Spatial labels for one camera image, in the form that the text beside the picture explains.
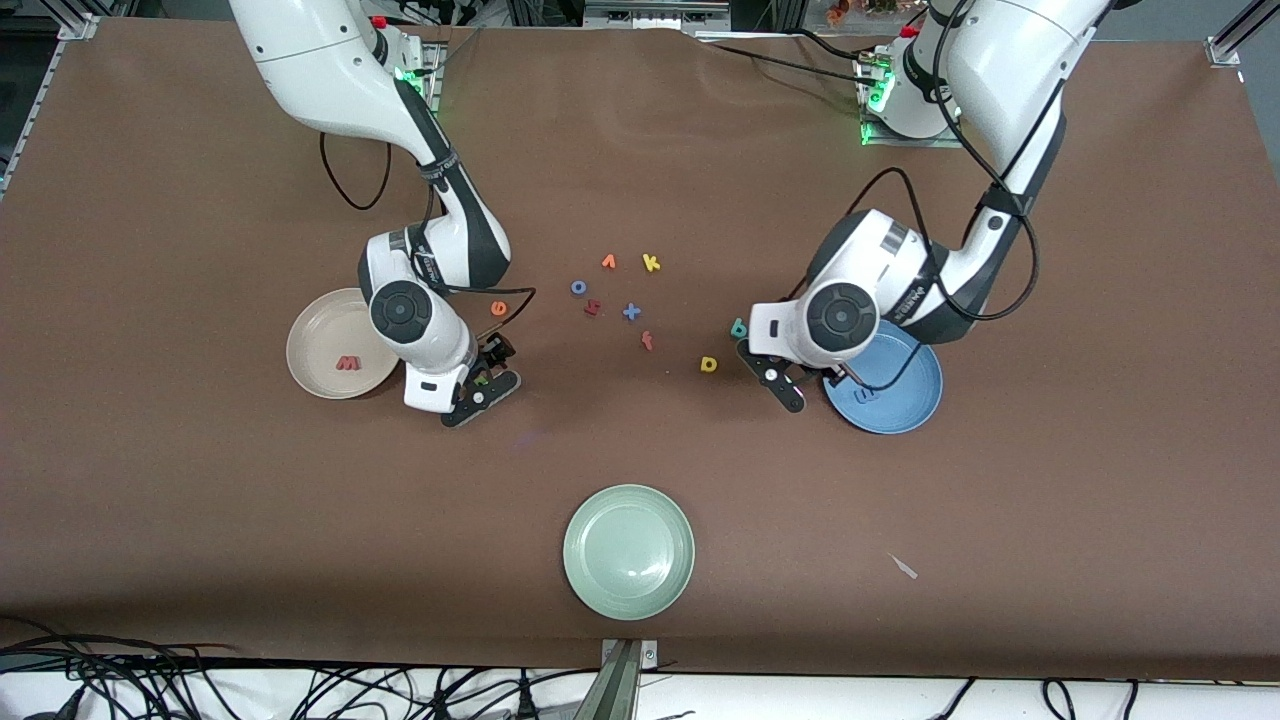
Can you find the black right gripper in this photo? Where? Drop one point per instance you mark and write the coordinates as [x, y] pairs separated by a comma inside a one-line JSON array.
[[496, 353]]

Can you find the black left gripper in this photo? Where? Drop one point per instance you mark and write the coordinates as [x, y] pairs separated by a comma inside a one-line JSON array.
[[834, 381]]

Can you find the teal foam letter p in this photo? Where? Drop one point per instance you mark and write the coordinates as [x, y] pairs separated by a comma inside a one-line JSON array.
[[738, 326]]

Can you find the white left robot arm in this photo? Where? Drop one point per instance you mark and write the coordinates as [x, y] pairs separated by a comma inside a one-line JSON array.
[[1000, 60]]

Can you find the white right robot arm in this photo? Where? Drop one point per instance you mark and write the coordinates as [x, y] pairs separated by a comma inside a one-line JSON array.
[[320, 60]]

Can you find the blue plate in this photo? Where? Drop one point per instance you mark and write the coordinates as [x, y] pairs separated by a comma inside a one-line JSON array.
[[900, 410]]

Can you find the beige brown plate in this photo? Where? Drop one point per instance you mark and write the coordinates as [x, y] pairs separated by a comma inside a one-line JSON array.
[[320, 340]]

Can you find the small white tape scrap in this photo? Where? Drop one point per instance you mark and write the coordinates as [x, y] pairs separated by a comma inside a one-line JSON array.
[[905, 568]]

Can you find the pale green plate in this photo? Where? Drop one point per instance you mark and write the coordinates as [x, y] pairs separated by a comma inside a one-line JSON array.
[[628, 552]]

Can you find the grey metal box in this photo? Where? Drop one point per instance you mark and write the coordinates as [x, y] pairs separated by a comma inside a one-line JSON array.
[[650, 12]]

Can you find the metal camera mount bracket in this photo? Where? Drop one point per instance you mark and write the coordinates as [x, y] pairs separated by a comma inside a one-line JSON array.
[[615, 690]]

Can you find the aluminium table rail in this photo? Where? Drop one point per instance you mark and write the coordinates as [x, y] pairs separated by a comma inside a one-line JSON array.
[[78, 27], [1228, 50]]

